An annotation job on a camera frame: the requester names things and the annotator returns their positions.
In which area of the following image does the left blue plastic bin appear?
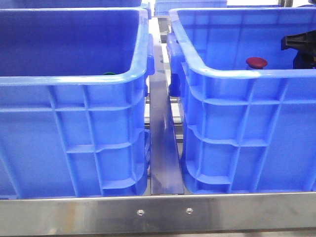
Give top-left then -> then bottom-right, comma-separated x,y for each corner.
0,8 -> 155,199

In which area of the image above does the steel divider bar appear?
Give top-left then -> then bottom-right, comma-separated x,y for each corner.
149,37 -> 185,196

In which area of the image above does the rear right blue bin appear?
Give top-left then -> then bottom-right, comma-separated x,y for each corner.
154,0 -> 227,16

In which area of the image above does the green mushroom push button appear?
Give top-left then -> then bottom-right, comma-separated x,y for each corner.
103,72 -> 116,76

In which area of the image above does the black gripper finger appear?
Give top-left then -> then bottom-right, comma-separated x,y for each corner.
293,51 -> 316,69
281,31 -> 316,51

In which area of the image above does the rear left blue bin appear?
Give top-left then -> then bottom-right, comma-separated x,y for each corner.
0,0 -> 152,19

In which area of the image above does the red mushroom push button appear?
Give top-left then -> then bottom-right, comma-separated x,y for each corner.
246,57 -> 268,70

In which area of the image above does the right blue plastic bin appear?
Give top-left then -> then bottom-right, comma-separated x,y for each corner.
168,7 -> 316,194

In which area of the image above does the blue plastic bin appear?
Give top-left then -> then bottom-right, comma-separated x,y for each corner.
0,8 -> 155,199
168,7 -> 316,194

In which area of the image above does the steel front rail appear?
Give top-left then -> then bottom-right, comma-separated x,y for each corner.
0,192 -> 316,236

